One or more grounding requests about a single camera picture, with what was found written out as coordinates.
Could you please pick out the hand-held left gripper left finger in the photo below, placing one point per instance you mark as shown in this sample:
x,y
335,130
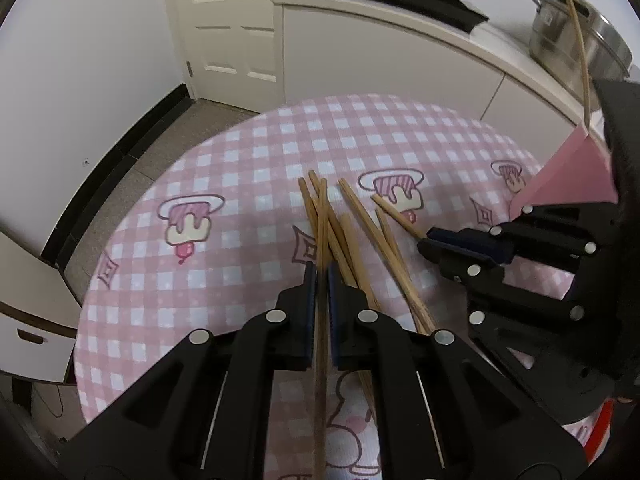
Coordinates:
x,y
311,305

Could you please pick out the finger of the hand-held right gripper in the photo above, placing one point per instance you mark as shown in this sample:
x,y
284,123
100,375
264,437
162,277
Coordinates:
x,y
450,260
465,242

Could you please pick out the white panel door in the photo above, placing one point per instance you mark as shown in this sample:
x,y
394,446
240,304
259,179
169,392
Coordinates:
x,y
235,35

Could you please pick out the white drawer cabinet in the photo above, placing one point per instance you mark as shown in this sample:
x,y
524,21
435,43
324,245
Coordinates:
x,y
25,330

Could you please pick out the black induction cooker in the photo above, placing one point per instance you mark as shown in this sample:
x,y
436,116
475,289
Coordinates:
x,y
425,7

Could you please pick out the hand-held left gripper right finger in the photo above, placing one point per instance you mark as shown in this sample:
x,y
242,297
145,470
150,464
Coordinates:
x,y
334,312

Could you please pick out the wooden chopstick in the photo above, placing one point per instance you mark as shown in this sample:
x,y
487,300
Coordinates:
x,y
397,216
320,410
582,60

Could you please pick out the red and white container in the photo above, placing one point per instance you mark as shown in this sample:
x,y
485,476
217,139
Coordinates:
x,y
595,430

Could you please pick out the bunch of wooden chopsticks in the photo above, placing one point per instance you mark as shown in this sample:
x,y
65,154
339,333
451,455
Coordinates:
x,y
364,220

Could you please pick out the stainless steel pot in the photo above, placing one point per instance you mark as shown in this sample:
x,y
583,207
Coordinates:
x,y
565,35

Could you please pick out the pink checkered tablecloth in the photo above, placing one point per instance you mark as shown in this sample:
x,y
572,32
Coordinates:
x,y
225,260

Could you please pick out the white counter cabinet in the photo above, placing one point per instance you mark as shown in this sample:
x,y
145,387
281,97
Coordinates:
x,y
375,60

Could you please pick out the pink chopstick holder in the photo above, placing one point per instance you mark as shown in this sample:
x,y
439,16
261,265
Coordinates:
x,y
575,175

